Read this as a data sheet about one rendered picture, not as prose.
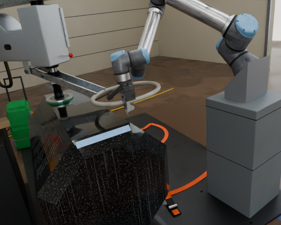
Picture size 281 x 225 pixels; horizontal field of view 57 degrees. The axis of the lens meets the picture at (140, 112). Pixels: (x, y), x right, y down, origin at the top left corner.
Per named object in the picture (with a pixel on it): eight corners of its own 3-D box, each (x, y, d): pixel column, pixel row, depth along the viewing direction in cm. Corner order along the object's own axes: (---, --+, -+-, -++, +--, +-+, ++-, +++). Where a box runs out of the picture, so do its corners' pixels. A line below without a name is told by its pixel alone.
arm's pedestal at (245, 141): (234, 168, 243) (237, 81, 211) (288, 194, 204) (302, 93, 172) (197, 192, 218) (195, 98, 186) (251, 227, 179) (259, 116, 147)
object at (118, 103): (76, 107, 170) (74, 103, 169) (116, 85, 209) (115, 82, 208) (139, 107, 145) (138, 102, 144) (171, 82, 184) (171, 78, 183)
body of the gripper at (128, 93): (135, 100, 151) (131, 80, 147) (121, 103, 151) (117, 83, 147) (135, 97, 158) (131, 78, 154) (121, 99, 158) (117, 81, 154)
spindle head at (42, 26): (18, 70, 204) (1, 10, 187) (40, 64, 221) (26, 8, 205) (51, 70, 187) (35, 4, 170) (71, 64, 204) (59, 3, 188)
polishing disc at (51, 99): (45, 104, 198) (44, 103, 198) (47, 97, 218) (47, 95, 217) (72, 99, 202) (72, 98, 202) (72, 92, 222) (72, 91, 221)
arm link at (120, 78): (113, 76, 145) (114, 73, 154) (115, 84, 146) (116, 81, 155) (129, 72, 145) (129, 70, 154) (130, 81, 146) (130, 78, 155)
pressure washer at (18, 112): (17, 139, 354) (-3, 79, 322) (43, 135, 361) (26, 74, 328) (11, 152, 322) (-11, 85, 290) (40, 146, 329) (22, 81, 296)
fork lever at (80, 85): (22, 73, 205) (22, 67, 203) (41, 67, 220) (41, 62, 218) (92, 100, 181) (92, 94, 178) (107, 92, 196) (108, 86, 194)
